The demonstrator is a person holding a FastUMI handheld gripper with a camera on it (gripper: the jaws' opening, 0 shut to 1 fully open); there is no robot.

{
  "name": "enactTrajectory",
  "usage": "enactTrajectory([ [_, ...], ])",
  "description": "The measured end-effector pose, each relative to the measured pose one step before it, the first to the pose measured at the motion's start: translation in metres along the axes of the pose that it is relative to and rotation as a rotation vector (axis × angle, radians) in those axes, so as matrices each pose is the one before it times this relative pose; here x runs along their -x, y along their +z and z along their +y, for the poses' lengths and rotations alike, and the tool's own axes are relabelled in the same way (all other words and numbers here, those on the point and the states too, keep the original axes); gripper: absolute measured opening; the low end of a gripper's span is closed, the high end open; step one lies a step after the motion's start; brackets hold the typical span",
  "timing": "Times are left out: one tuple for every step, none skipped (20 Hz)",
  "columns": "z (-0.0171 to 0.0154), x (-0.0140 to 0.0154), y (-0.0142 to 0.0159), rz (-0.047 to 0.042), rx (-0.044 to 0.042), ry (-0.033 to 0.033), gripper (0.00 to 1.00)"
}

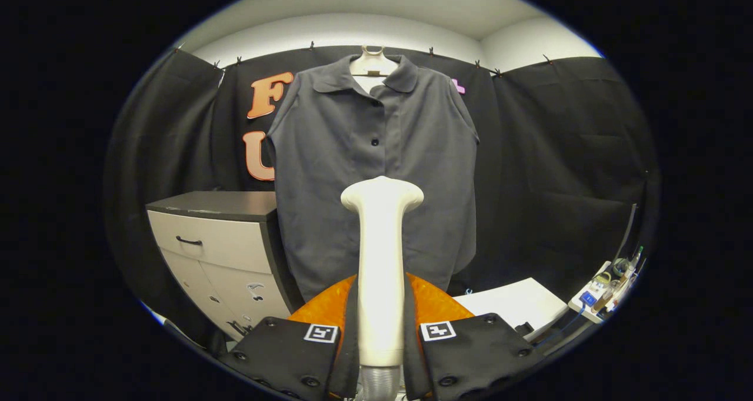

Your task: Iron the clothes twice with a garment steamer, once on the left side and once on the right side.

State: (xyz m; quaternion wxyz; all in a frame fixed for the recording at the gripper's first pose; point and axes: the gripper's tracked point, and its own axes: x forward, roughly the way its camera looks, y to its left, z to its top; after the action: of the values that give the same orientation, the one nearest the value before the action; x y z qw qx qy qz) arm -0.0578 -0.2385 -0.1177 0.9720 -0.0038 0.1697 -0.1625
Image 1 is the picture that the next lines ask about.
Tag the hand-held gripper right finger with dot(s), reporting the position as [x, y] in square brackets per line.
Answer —
[410, 342]

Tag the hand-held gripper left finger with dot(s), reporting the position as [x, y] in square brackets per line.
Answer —
[350, 336]

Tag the dark grey button shirt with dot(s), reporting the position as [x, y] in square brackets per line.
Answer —
[329, 171]

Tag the white flat board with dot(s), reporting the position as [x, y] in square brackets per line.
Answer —
[512, 304]

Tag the grey cabinet with dark top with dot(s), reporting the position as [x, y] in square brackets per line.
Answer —
[229, 248]

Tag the white power strip with plugs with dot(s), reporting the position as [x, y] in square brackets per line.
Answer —
[594, 298]

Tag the black backdrop cloth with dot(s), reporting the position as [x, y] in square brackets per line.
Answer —
[559, 171]

